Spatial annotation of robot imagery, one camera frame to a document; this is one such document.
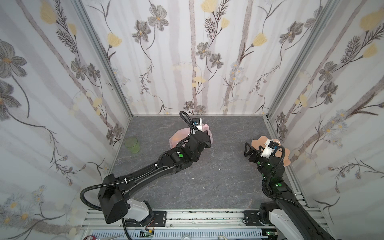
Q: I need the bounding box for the white slotted cable duct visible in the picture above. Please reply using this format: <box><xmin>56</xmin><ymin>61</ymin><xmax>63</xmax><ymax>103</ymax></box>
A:
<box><xmin>89</xmin><ymin>229</ymin><xmax>265</xmax><ymax>240</ymax></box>

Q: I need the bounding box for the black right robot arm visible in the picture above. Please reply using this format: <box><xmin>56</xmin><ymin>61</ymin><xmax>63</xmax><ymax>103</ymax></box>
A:
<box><xmin>244</xmin><ymin>140</ymin><xmax>333</xmax><ymax>240</ymax></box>

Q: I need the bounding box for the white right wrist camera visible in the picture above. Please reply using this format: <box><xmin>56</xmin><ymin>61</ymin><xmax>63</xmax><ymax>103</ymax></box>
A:
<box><xmin>261</xmin><ymin>140</ymin><xmax>280</xmax><ymax>159</ymax></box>

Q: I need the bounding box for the pink plastic bag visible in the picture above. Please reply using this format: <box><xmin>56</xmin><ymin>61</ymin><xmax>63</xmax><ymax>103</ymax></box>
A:
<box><xmin>169</xmin><ymin>124</ymin><xmax>214</xmax><ymax>149</ymax></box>

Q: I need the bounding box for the peach scalloped plate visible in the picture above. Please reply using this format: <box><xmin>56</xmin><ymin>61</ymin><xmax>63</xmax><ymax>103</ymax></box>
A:
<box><xmin>250</xmin><ymin>135</ymin><xmax>292</xmax><ymax>168</ymax></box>

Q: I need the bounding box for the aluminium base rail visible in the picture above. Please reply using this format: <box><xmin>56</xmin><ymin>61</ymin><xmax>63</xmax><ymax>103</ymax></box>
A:
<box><xmin>80</xmin><ymin>209</ymin><xmax>328</xmax><ymax>231</ymax></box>

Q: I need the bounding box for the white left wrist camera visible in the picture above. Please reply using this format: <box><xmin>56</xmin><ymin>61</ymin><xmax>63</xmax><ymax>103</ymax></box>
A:
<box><xmin>192</xmin><ymin>118</ymin><xmax>203</xmax><ymax>132</ymax></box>

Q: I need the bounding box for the green translucent cup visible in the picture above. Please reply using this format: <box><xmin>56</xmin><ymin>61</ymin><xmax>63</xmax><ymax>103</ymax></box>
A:
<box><xmin>124</xmin><ymin>137</ymin><xmax>140</xmax><ymax>154</ymax></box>

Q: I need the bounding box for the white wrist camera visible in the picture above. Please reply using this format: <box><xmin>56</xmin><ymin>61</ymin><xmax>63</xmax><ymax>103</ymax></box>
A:
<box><xmin>192</xmin><ymin>118</ymin><xmax>203</xmax><ymax>132</ymax></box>
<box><xmin>261</xmin><ymin>140</ymin><xmax>280</xmax><ymax>159</ymax></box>

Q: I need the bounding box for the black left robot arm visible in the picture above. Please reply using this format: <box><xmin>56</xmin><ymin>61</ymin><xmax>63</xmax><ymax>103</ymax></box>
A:
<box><xmin>80</xmin><ymin>111</ymin><xmax>212</xmax><ymax>224</ymax></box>

